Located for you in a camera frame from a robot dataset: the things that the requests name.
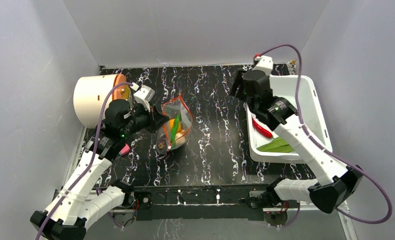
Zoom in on clear zip top bag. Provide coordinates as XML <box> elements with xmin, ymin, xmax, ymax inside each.
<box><xmin>155</xmin><ymin>94</ymin><xmax>194</xmax><ymax>155</ymax></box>

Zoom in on green chili pepper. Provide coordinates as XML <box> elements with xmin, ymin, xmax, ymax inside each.
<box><xmin>170</xmin><ymin>114</ymin><xmax>181</xmax><ymax>147</ymax></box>

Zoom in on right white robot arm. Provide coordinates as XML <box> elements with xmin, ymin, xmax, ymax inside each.
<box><xmin>229</xmin><ymin>69</ymin><xmax>363</xmax><ymax>214</ymax></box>

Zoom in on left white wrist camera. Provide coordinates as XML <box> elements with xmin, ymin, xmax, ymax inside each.
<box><xmin>130</xmin><ymin>83</ymin><xmax>155</xmax><ymax>113</ymax></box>

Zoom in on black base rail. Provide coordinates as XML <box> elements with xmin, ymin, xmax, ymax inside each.
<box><xmin>133</xmin><ymin>184</ymin><xmax>273</xmax><ymax>221</ymax></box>

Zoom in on red chili pepper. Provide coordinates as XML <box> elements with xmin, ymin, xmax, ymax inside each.
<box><xmin>251</xmin><ymin>117</ymin><xmax>273</xmax><ymax>139</ymax></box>

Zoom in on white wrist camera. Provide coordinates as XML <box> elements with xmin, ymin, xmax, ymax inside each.
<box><xmin>130</xmin><ymin>83</ymin><xmax>155</xmax><ymax>113</ymax></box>
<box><xmin>252</xmin><ymin>54</ymin><xmax>274</xmax><ymax>76</ymax></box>

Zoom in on green leaf vegetable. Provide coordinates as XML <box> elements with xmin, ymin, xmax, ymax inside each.
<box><xmin>257</xmin><ymin>136</ymin><xmax>294</xmax><ymax>153</ymax></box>

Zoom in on orange fruit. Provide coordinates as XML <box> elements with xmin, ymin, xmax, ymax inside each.
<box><xmin>168</xmin><ymin>118</ymin><xmax>176</xmax><ymax>131</ymax></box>

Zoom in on white plastic bin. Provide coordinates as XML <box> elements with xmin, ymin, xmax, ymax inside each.
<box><xmin>245</xmin><ymin>75</ymin><xmax>333</xmax><ymax>164</ymax></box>

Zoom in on garlic bulb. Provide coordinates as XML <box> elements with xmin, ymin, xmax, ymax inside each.
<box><xmin>172</xmin><ymin>130</ymin><xmax>186</xmax><ymax>148</ymax></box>

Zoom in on dark red apple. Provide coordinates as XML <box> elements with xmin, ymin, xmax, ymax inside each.
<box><xmin>156</xmin><ymin>138</ymin><xmax>169</xmax><ymax>151</ymax></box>

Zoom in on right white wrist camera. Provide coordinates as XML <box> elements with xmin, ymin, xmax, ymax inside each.
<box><xmin>252</xmin><ymin>54</ymin><xmax>274</xmax><ymax>76</ymax></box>

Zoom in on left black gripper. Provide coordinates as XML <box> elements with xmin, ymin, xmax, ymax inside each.
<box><xmin>121</xmin><ymin>101</ymin><xmax>170</xmax><ymax>137</ymax></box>

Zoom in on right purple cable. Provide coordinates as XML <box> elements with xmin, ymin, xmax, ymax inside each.
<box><xmin>258</xmin><ymin>44</ymin><xmax>393</xmax><ymax>225</ymax></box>

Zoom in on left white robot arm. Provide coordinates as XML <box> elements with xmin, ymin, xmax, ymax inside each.
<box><xmin>30</xmin><ymin>99</ymin><xmax>169</xmax><ymax>240</ymax></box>

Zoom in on white cylinder orange lid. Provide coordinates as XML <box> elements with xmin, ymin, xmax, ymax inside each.
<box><xmin>73</xmin><ymin>73</ymin><xmax>127</xmax><ymax>129</ymax></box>

